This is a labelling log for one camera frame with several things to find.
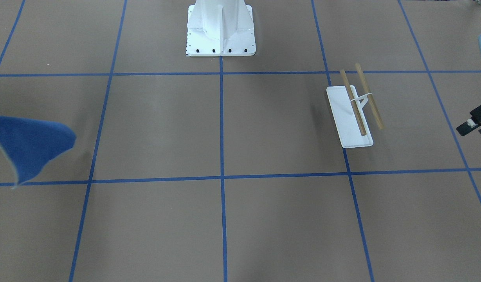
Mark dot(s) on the blue microfiber towel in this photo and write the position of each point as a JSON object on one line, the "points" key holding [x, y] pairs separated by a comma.
{"points": [[30, 144]]}

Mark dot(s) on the rear wooden rack bar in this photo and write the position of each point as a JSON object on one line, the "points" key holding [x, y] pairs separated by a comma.
{"points": [[367, 90]]}

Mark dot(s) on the wooden rack bar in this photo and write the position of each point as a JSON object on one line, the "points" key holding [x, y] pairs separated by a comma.
{"points": [[367, 90], [350, 94]]}

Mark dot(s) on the front wooden rack bar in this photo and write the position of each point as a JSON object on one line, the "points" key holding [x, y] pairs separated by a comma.
{"points": [[350, 94]]}

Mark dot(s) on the white rack base tray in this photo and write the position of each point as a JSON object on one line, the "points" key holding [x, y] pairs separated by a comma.
{"points": [[346, 125]]}

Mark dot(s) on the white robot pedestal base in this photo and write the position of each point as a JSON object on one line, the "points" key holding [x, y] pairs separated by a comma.
{"points": [[220, 28]]}

